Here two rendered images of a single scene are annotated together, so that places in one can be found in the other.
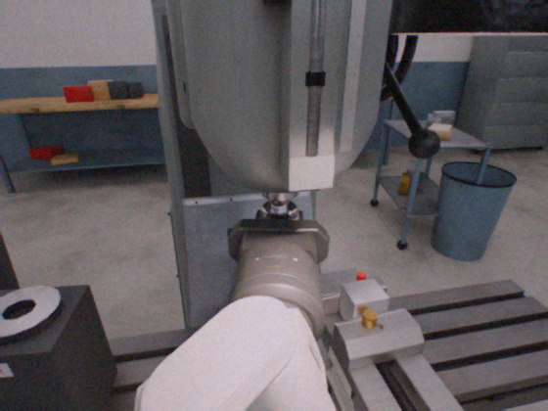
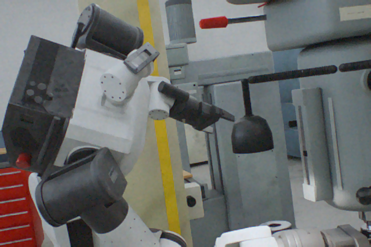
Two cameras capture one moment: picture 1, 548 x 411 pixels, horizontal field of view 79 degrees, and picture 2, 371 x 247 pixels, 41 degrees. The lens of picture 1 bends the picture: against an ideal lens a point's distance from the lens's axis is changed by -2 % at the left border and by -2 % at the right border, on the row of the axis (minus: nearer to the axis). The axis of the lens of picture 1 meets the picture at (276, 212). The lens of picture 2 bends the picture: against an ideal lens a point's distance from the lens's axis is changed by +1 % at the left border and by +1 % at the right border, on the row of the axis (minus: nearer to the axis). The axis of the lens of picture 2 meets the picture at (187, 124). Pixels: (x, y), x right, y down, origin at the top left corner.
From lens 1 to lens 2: 0.93 m
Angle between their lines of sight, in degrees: 84
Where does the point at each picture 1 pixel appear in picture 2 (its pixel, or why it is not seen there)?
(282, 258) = (303, 230)
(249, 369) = (237, 232)
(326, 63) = (306, 147)
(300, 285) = (290, 238)
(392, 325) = not seen: outside the picture
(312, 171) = (308, 191)
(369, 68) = (344, 150)
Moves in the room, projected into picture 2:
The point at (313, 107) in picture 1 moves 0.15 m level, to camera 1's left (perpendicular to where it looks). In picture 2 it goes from (305, 163) to (282, 153)
